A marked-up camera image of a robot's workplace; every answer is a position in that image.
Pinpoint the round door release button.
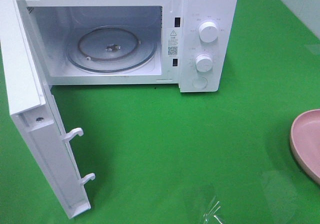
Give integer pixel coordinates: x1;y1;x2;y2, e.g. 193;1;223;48
192;77;208;89

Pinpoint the white microwave knob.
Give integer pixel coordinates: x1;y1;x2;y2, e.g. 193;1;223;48
195;54;213;73
198;21;219;43

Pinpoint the white microwave door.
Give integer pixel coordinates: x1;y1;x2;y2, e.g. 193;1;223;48
0;0;95;218

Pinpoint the pink round plate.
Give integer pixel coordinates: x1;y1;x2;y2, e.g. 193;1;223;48
290;109;320;184

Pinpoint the white microwave oven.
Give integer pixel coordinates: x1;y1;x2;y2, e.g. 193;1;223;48
22;0;237;92

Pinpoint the clear tape piece left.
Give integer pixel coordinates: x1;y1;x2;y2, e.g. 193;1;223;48
183;183;225;224

